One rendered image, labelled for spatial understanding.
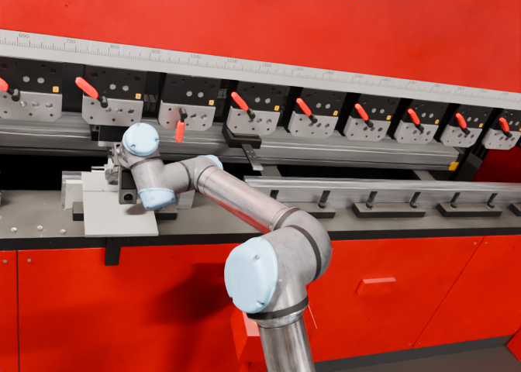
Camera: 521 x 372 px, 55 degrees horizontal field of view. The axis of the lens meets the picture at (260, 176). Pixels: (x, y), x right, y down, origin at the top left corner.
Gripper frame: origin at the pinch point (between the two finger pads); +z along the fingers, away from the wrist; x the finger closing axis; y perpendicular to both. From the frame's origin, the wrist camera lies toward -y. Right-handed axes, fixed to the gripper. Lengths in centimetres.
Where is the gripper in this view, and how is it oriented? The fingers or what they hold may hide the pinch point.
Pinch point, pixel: (121, 180)
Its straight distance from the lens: 147.7
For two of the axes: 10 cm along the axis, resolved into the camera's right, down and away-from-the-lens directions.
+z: -3.9, 2.3, 8.9
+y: -0.7, -9.7, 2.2
